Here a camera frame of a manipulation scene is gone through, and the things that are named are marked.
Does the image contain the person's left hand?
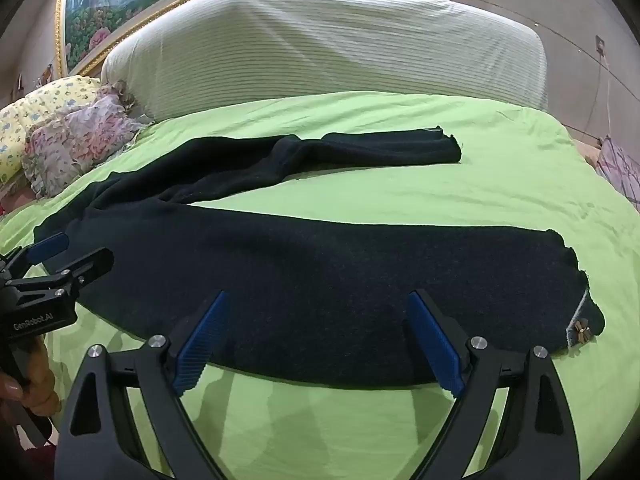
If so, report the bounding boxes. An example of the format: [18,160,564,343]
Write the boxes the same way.
[0,342,62,428]

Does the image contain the green bed sheet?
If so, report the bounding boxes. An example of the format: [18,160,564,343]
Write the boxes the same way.
[0,91,640,480]

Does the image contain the pink floral pillow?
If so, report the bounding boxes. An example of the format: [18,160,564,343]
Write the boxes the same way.
[22,85,151,199]

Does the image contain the black pants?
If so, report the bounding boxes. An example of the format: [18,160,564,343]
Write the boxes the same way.
[32,127,607,391]

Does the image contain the white striped headboard cover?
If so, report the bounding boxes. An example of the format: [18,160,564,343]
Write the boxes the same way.
[100,0,549,123]

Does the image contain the yellow floral pillow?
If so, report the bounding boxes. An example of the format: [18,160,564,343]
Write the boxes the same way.
[0,76,102,186]

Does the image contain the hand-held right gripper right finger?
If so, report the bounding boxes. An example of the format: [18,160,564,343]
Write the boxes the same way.
[407,289,581,480]

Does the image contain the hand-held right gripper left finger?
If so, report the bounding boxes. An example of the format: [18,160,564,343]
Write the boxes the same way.
[54,290,231,480]

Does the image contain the pink plaid cloth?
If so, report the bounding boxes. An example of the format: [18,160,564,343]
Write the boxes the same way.
[594,135,640,212]

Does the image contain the gold framed landscape painting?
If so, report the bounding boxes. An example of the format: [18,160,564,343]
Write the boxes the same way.
[55,0,475,79]

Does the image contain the thin white cable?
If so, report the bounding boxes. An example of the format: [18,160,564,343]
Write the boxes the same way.
[599,54,615,142]

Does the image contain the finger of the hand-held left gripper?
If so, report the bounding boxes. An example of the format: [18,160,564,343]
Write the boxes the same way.
[50,248,115,295]
[24,232,70,267]

